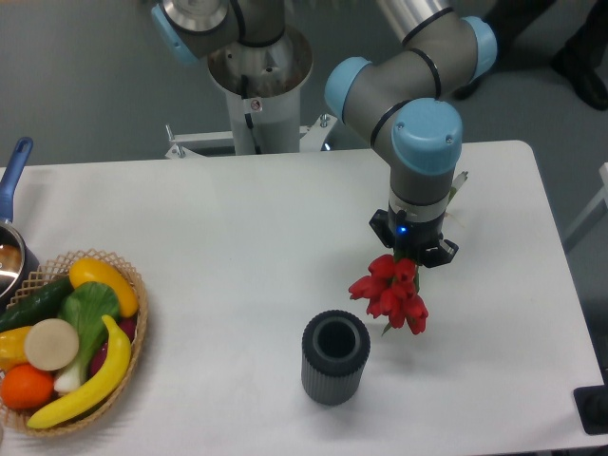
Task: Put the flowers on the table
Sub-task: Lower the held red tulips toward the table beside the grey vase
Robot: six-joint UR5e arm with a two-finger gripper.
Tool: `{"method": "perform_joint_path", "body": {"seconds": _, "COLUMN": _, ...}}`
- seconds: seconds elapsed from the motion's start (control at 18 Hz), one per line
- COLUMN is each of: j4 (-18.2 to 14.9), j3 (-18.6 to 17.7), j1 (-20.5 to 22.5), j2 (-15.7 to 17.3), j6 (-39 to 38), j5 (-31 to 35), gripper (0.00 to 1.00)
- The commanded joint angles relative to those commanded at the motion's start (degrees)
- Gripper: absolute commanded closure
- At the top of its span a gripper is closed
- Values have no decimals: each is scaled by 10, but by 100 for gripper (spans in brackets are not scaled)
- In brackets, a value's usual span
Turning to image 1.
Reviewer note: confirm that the beige round disc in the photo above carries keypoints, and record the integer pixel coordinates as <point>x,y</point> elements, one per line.
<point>51,344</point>

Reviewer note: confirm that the yellow banana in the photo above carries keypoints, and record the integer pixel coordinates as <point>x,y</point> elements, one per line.
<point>94,390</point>

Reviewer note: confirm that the grey ribbed vase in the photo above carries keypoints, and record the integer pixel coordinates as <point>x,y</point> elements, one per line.
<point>335,346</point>

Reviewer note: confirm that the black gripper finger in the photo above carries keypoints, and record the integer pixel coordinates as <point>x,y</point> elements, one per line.
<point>438,254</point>
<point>379,223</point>

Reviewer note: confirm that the black device at edge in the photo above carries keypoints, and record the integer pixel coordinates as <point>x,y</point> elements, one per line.
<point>591,403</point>

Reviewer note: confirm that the green bok choy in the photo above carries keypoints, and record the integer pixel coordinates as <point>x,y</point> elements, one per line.
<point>83,310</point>

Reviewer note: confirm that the woven wicker basket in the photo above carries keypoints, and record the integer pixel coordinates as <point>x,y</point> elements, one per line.
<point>55,269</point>

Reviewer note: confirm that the red tulip bouquet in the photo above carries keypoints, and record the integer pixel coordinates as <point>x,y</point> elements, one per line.
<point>392,290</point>

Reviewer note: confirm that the yellow bell pepper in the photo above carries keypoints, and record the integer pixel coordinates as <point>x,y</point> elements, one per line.
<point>12,347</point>

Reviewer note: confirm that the orange fruit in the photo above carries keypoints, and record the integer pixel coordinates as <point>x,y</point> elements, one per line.
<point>25,387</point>

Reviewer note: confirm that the green cucumber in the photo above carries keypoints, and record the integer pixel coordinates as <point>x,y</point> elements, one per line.
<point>42,304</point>

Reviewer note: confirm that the white furniture at right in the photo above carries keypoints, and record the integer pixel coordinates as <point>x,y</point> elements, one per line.
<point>589,215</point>

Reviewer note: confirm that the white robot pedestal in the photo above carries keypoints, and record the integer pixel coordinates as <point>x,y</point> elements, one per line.
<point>262,87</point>

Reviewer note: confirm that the blue handled saucepan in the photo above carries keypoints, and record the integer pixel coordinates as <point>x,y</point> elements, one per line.
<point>17,260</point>

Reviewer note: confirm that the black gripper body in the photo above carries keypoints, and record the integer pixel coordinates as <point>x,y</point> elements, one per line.
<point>411,236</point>

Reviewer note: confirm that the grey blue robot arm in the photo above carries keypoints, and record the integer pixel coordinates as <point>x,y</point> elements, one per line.
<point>396,107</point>

